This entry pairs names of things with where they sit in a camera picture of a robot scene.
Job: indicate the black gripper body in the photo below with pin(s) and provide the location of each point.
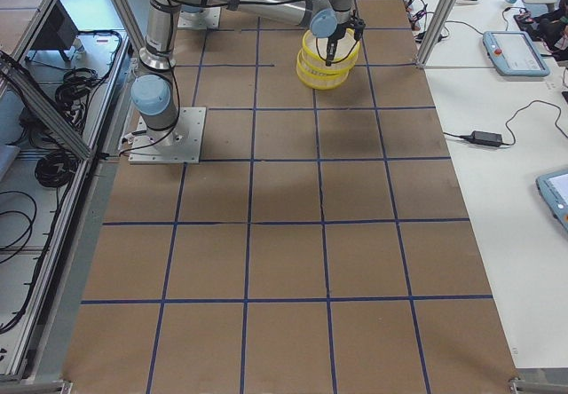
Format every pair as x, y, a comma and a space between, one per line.
332, 43

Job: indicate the teach pendant tablet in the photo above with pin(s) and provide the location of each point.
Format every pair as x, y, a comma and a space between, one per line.
513, 54

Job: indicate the aluminium frame post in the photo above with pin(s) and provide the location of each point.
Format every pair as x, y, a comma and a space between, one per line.
430, 40

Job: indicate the black power adapter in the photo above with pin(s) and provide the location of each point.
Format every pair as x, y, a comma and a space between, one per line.
483, 138

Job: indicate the yellow steamer layer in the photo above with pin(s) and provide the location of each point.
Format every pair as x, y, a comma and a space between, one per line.
314, 52
317, 80

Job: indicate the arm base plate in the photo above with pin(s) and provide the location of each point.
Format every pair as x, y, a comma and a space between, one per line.
194, 18
183, 144

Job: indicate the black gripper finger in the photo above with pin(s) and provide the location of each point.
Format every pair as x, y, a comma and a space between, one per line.
329, 56

